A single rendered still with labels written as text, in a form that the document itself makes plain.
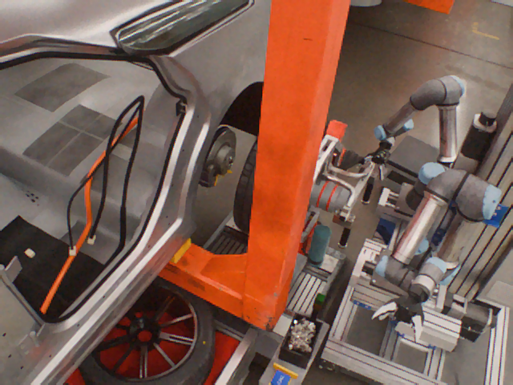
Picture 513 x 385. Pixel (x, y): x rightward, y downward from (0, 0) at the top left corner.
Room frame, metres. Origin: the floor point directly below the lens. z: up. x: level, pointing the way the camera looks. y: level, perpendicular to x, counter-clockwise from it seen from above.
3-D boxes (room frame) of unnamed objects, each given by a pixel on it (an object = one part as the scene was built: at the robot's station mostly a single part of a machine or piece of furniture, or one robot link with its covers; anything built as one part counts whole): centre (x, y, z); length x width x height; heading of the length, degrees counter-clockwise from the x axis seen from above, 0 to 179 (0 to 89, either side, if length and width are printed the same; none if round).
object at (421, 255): (1.31, -0.67, 0.98); 0.13 x 0.12 x 0.14; 56
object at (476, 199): (1.24, -0.78, 1.19); 0.15 x 0.12 x 0.55; 56
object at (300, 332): (1.10, -0.26, 0.51); 0.20 x 0.14 x 0.13; 162
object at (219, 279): (1.35, 0.23, 0.69); 0.52 x 0.17 x 0.35; 67
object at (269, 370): (1.07, -0.25, 0.44); 0.43 x 0.17 x 0.03; 157
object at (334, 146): (1.74, -0.27, 0.85); 0.54 x 0.07 x 0.54; 157
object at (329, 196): (1.72, -0.34, 0.85); 0.21 x 0.14 x 0.14; 67
